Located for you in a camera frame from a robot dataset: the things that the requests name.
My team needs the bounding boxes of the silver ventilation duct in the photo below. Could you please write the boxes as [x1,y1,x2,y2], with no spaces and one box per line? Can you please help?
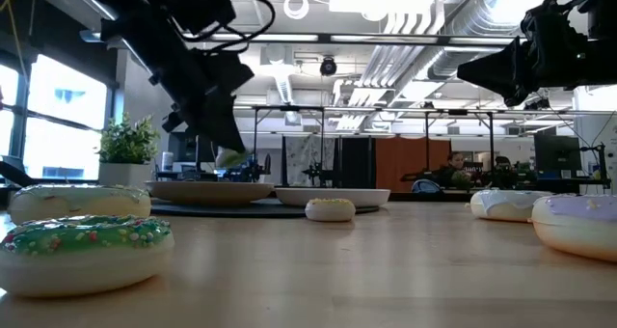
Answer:
[426,0,531,81]

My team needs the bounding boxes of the pink lavender iced donut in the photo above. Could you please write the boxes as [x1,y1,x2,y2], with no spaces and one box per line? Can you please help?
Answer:
[530,193,617,264]

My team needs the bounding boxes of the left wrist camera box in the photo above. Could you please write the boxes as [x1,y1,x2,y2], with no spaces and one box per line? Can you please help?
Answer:
[163,0,237,36]

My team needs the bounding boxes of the pale green iced donut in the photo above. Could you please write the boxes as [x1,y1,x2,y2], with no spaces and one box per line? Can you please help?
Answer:
[7,182,153,226]

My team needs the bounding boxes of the white round plate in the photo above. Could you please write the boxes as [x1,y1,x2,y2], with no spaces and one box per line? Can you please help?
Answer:
[273,186,392,208]

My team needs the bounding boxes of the tan round plate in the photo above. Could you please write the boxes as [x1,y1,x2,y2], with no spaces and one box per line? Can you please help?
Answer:
[144,179,276,207]

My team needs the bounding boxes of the white coiled cable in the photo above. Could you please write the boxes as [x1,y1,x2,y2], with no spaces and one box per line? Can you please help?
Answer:
[282,0,310,20]

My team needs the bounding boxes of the white patterned curtain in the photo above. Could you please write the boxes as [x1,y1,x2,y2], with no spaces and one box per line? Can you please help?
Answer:
[284,134,336,187]

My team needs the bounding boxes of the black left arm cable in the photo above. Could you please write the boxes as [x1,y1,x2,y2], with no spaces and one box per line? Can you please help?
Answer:
[211,0,277,54]

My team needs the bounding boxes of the orange partition panel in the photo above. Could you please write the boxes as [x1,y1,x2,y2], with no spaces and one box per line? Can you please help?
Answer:
[375,137,452,193]

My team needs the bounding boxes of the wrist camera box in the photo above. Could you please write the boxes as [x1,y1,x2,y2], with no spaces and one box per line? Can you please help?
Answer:
[163,0,237,36]
[520,0,582,42]

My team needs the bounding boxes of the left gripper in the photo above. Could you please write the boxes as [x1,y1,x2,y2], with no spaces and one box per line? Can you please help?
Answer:
[148,47,255,154]

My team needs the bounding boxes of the large bright window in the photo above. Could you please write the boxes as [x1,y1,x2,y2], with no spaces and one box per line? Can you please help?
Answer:
[0,52,115,182]

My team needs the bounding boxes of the green plant in white pot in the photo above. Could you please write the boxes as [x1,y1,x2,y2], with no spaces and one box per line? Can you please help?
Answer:
[97,111,161,188]

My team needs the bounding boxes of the person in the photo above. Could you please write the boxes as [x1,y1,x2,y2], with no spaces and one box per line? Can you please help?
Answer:
[433,151,476,190]

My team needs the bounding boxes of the small yellow sprinkled donut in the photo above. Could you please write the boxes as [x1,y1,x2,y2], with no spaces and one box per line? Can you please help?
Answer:
[304,197,357,223]

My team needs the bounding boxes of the black round mat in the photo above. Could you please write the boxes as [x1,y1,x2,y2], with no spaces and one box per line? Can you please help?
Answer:
[149,197,381,219]

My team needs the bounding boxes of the black curtain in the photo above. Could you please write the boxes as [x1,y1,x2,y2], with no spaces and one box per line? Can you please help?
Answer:
[339,137,377,189]

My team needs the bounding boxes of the green sprinkled donut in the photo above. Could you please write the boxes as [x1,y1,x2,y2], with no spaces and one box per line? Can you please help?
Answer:
[0,214,176,299]

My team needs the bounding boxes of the white green donut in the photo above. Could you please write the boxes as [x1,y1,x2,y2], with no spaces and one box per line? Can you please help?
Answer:
[215,147,253,169]

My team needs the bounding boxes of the blue chair back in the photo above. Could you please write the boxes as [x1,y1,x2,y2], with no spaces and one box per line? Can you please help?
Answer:
[411,178,443,194]

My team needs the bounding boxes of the black computer monitor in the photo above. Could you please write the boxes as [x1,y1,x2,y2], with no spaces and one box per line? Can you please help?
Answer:
[533,133,583,174]
[168,130,218,164]

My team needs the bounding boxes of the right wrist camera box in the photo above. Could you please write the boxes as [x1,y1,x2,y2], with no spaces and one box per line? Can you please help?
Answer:
[520,0,582,42]

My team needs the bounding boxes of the black overhead crossbar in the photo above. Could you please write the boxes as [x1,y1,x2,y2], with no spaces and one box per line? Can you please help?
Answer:
[79,28,531,47]

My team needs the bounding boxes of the white iced donut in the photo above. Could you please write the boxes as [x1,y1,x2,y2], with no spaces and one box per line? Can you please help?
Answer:
[469,188,555,223]

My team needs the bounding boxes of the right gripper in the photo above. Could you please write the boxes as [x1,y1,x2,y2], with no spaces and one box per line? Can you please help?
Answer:
[456,31,587,108]

